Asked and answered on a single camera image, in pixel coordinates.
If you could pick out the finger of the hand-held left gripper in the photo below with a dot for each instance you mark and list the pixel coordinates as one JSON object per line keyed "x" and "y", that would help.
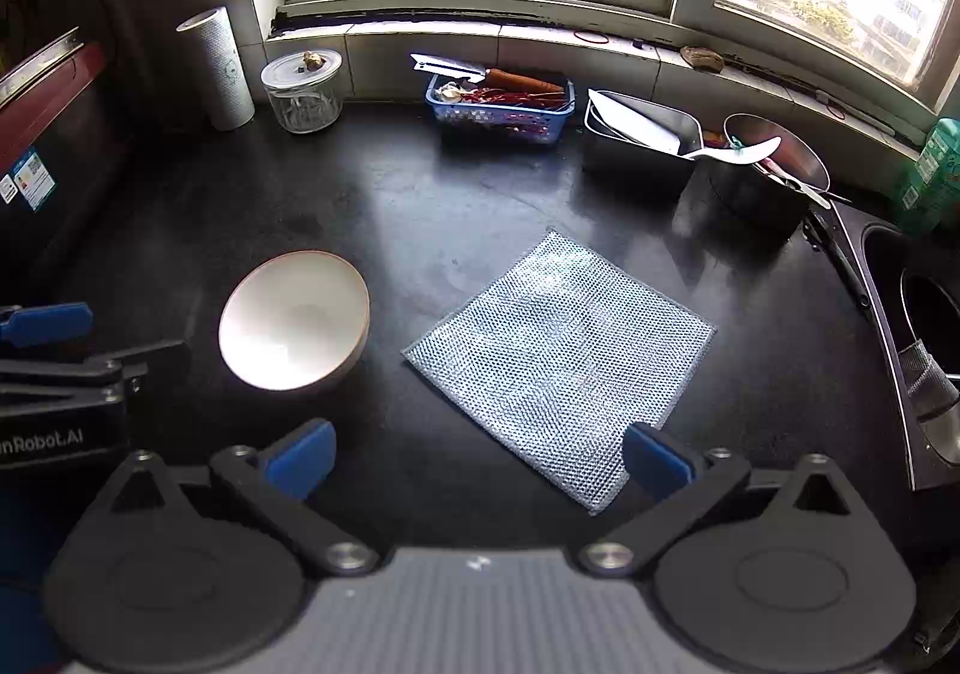
{"x": 142, "y": 353}
{"x": 52, "y": 325}

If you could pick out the blue plastic basket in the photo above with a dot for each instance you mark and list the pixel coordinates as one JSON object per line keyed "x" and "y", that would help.
{"x": 495, "y": 117}

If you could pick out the white bowl with brown rim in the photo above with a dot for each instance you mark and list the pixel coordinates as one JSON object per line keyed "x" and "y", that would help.
{"x": 292, "y": 325}

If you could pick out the white paper towel roll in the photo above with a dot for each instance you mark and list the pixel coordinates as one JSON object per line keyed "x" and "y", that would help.
{"x": 217, "y": 70}

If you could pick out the white plastic spoon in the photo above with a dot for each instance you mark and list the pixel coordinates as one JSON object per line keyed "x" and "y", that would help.
{"x": 731, "y": 152}

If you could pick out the green plastic bottle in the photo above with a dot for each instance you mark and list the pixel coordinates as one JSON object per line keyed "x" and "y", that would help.
{"x": 934, "y": 182}

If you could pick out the flat steel plate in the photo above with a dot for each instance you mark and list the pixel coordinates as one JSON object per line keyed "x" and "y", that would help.
{"x": 645, "y": 122}

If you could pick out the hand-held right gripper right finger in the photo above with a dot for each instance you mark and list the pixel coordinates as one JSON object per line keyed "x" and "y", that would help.
{"x": 656, "y": 462}

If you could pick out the black kitchen appliance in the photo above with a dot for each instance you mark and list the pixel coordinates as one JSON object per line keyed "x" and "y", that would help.
{"x": 52, "y": 119}

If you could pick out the steel sink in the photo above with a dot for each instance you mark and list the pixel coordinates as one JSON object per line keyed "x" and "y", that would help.
{"x": 885, "y": 261}

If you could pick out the dried red chilies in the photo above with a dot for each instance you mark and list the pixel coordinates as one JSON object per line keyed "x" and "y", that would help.
{"x": 510, "y": 104}

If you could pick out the garlic bulb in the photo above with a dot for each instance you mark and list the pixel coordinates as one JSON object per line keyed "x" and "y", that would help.
{"x": 450, "y": 92}

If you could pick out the glass jar with lid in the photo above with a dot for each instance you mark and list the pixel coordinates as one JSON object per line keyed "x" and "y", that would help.
{"x": 301, "y": 96}

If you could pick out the red rubber band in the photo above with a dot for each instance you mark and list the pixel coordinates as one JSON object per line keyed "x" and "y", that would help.
{"x": 590, "y": 36}
{"x": 836, "y": 110}

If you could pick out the grey mesh dishcloth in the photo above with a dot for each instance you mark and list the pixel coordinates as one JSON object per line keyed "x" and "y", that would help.
{"x": 562, "y": 374}

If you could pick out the steel pot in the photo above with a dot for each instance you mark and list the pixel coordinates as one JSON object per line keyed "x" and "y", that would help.
{"x": 750, "y": 197}

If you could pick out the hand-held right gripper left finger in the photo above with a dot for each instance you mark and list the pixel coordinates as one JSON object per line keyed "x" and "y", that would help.
{"x": 300, "y": 458}

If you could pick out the brown lump on sill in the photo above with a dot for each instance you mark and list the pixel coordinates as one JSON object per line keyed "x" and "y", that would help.
{"x": 701, "y": 59}

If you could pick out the metal ladle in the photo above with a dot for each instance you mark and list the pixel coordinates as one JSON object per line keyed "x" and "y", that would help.
{"x": 802, "y": 188}

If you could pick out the grey rag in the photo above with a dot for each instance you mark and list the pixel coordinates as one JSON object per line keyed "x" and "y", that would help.
{"x": 930, "y": 378}

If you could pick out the rectangular steel container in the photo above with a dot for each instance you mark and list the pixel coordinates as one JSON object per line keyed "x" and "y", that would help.
{"x": 637, "y": 171}

